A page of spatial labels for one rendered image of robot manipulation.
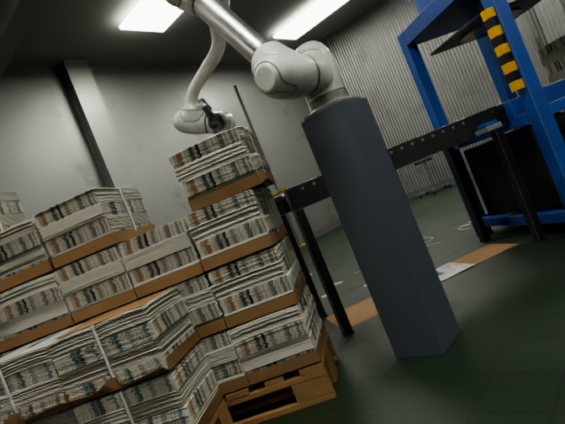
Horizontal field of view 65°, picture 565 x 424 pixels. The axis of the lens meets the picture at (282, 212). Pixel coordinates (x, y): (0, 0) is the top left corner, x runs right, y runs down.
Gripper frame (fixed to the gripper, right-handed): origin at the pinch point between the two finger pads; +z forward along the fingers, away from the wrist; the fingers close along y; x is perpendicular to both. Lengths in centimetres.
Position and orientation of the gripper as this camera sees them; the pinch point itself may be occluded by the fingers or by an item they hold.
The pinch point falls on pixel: (206, 120)
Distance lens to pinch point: 187.6
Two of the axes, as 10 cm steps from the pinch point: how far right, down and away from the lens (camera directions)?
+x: -9.1, 3.7, 1.6
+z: -1.0, 1.7, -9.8
